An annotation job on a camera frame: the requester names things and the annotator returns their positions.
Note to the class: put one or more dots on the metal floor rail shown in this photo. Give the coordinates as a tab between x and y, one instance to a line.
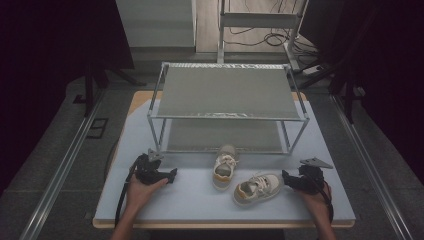
370	166
60	173

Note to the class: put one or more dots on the white panel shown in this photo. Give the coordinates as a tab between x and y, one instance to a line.
155	23

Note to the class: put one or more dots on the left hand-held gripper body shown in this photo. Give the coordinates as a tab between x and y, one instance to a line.
146	171

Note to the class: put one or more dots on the white power strip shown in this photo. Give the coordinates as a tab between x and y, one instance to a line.
311	69

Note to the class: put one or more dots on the light blue table mat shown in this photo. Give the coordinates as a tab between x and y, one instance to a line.
193	196

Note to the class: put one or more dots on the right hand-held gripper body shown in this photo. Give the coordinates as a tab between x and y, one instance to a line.
308	180

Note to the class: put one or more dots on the grey two-tier shoe rack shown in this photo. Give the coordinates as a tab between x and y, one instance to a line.
226	91

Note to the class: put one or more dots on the person's right hand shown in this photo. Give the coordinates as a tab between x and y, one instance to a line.
315	203

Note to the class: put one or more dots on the black tripod stand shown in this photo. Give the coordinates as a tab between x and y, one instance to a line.
91	80
343	76

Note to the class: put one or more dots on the white and tan child's shoe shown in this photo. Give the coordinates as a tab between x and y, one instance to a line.
258	188
224	168

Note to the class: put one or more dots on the dark curtain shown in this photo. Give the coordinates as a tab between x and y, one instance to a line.
393	66
40	66

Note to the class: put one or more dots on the white metal frame stand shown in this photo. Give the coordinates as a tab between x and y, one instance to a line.
258	20

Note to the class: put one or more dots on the person's left hand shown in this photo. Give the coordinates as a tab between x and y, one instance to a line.
140	195

